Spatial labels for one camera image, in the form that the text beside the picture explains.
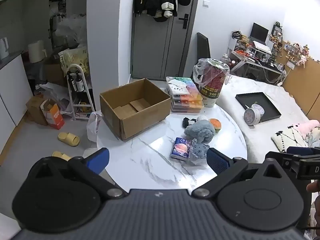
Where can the large grey plush toy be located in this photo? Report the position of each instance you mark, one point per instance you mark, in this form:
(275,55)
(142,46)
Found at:
(200,131)

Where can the small round grey plush toy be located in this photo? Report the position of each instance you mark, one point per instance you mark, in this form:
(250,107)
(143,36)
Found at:
(198,151)

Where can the white lower cabinet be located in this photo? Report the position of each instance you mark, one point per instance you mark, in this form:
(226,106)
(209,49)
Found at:
(12,90)

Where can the black square tray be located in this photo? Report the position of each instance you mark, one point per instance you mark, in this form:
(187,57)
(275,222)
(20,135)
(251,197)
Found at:
(270,105)

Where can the bed with white cover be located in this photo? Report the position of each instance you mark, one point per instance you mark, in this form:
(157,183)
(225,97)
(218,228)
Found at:
(285,97)

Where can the black and white pillow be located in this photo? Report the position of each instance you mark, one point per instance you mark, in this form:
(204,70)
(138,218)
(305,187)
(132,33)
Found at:
(287,137)

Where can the cork board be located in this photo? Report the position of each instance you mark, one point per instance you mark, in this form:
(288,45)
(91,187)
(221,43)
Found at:
(305,80)

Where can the crumpled clear plastic bags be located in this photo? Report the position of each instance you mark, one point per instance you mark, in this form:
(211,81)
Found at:
(55,90)

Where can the dark glass bottle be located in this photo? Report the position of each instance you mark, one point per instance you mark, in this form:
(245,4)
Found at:
(72,83)
(80,83)

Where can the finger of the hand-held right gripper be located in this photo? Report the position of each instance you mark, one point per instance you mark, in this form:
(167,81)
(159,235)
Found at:
(300,151)

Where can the white keyboard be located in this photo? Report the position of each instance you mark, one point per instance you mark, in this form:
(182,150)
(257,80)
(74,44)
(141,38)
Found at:
(262,47)

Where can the person's right hand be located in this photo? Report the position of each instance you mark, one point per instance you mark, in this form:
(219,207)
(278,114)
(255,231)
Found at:
(313,187)

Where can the clear drawer organizer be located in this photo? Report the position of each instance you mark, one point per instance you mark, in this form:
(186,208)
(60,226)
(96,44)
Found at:
(242,45)

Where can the white folded paper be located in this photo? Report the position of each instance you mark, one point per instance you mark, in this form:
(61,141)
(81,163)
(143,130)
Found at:
(177,80)

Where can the white cylindrical appliance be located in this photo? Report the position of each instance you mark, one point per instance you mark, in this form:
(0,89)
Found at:
(37,51)

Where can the blue and pink packet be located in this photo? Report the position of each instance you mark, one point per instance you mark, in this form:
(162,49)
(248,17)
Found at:
(180,148)

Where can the white pad with beads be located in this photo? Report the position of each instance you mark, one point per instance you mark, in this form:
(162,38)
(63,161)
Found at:
(178,88)

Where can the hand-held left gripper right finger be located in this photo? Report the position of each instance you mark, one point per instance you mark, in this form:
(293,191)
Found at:
(217,162)

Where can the clear plastic bag liner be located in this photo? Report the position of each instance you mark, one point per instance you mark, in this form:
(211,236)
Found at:
(200,70)

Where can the black and white plush toy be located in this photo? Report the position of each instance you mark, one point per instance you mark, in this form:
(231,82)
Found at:
(187,122)

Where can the pink blanket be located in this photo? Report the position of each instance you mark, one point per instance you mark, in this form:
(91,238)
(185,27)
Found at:
(310,125)

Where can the orange and white carton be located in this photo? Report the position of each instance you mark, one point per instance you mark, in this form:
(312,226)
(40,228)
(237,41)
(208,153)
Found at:
(56,118)

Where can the grey door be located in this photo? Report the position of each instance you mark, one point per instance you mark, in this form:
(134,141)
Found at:
(155,50)

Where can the yellow slipper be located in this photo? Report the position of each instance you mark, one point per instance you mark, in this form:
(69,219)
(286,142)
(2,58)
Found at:
(61,155)
(68,138)

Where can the white desk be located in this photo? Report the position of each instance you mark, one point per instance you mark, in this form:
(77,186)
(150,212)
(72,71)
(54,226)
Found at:
(252,63)

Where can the brown cardboard box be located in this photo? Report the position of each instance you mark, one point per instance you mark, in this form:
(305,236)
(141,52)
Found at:
(35,110)

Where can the white plastic bag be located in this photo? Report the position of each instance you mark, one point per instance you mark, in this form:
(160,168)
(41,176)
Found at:
(93,127)

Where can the yellow rice bag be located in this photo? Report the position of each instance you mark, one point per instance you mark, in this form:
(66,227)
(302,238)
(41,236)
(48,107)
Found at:
(73,58)

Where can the burger plush toy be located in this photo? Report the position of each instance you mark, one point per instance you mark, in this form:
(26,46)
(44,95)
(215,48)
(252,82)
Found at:
(216,125)

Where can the white rack cart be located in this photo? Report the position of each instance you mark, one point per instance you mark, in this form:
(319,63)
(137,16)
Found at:
(72,100)

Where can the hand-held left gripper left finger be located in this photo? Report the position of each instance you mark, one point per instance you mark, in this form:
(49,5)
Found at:
(100,158)

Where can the large red paper bucket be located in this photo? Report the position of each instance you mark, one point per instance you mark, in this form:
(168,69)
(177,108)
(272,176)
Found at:
(211,92)

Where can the colourful bead organizer box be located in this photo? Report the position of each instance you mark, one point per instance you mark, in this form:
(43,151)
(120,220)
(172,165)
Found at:
(190,109)
(192,87)
(190,104)

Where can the white light switch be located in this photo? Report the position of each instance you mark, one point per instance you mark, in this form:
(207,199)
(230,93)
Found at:
(206,3)

